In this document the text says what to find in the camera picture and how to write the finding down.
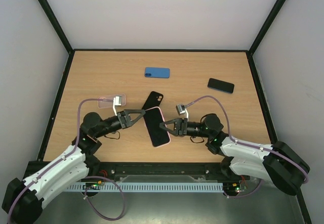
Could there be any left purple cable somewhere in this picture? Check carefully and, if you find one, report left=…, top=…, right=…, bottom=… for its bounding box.
left=6, top=98, right=117, bottom=222

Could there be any purple cable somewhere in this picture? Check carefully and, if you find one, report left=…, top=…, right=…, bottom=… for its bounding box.
left=186, top=95, right=309, bottom=184
left=6, top=98, right=117, bottom=222

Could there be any light blue slotted cable duct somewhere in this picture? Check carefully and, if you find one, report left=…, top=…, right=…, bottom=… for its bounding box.
left=65, top=182, right=223, bottom=193

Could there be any pink translucent phone case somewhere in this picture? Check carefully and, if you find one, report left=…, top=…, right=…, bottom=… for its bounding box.
left=98, top=94, right=126, bottom=108

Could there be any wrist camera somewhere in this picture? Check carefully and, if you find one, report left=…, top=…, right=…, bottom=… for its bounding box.
left=112, top=96, right=123, bottom=116
left=176, top=104, right=189, bottom=119

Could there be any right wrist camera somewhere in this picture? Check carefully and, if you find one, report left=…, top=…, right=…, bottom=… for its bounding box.
left=176, top=104, right=189, bottom=119

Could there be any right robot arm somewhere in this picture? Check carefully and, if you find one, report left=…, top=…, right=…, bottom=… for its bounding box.
left=159, top=114, right=310, bottom=196

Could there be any blue phone case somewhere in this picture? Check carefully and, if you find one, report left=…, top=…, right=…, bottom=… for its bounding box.
left=144, top=67, right=170, bottom=79

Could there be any black phone case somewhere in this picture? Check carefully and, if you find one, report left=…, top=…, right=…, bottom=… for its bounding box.
left=142, top=91, right=164, bottom=110

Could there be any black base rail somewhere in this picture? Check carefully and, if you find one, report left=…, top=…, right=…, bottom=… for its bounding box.
left=25, top=161, right=296, bottom=182

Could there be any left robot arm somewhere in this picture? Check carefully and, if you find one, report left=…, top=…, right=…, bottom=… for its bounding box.
left=2, top=109, right=145, bottom=223

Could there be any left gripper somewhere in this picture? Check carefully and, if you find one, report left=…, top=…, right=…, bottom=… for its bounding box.
left=95, top=110, right=145, bottom=139

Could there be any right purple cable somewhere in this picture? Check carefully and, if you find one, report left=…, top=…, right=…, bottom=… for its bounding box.
left=186, top=95, right=309, bottom=184

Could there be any black phone pink edge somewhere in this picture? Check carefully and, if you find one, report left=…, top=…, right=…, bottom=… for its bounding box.
left=142, top=107, right=170, bottom=147

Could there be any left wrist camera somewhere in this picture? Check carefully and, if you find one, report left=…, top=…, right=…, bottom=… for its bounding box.
left=112, top=96, right=123, bottom=116

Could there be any black phone blue edge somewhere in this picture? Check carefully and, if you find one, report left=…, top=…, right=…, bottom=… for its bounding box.
left=207, top=78, right=234, bottom=94

